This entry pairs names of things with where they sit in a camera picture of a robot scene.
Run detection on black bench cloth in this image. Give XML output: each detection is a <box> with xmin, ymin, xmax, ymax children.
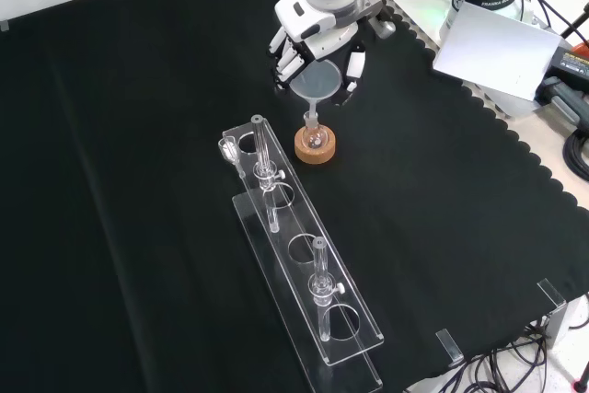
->
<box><xmin>0</xmin><ymin>0</ymin><xmax>589</xmax><ymax>393</ymax></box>

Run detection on tangled black floor cables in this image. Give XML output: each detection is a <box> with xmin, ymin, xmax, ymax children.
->
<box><xmin>404</xmin><ymin>318</ymin><xmax>589</xmax><ymax>393</ymax></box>

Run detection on small clear glass funnel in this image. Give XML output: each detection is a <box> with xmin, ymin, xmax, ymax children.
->
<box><xmin>217</xmin><ymin>136</ymin><xmax>248</xmax><ymax>181</ymax></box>

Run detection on black tripod leg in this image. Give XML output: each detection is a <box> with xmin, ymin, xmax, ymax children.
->
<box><xmin>558</xmin><ymin>0</ymin><xmax>589</xmax><ymax>40</ymax></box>

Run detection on black orange power adapter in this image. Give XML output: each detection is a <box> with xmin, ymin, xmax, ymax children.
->
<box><xmin>549</xmin><ymin>40</ymin><xmax>589</xmax><ymax>87</ymax></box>

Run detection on clear cloth clamp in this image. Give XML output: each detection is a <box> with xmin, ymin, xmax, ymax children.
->
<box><xmin>536</xmin><ymin>278</ymin><xmax>568</xmax><ymax>310</ymax></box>
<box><xmin>434</xmin><ymin>329</ymin><xmax>466</xmax><ymax>363</ymax></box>

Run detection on pale white board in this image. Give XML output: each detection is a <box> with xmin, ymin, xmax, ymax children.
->
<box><xmin>432</xmin><ymin>1</ymin><xmax>563</xmax><ymax>102</ymax></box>

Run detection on brown cork ring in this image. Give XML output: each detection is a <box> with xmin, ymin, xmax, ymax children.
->
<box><xmin>294</xmin><ymin>125</ymin><xmax>339</xmax><ymax>166</ymax></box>

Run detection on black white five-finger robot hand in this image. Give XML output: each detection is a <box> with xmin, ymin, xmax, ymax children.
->
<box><xmin>268</xmin><ymin>0</ymin><xmax>384</xmax><ymax>107</ymax></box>

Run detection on grey black hand tool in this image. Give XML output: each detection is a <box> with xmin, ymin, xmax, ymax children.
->
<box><xmin>538</xmin><ymin>75</ymin><xmax>589</xmax><ymax>131</ymax></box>

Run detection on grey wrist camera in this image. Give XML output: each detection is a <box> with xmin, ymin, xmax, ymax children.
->
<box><xmin>370</xmin><ymin>15</ymin><xmax>398</xmax><ymax>40</ymax></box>

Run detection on coiled black cable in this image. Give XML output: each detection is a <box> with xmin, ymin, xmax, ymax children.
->
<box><xmin>562</xmin><ymin>128</ymin><xmax>589</xmax><ymax>179</ymax></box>

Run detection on translucent plastic funnel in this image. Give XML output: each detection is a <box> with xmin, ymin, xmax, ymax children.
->
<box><xmin>288</xmin><ymin>60</ymin><xmax>345</xmax><ymax>125</ymax></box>

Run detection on grey metal box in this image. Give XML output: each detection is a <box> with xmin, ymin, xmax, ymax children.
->
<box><xmin>541</xmin><ymin>299</ymin><xmax>577</xmax><ymax>351</ymax></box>

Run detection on clear glass round-bottom flask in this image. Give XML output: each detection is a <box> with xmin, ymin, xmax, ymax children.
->
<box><xmin>301</xmin><ymin>112</ymin><xmax>329</xmax><ymax>151</ymax></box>

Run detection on clear acrylic funnel stand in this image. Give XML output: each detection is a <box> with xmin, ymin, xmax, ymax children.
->
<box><xmin>221</xmin><ymin>115</ymin><xmax>386</xmax><ymax>392</ymax></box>

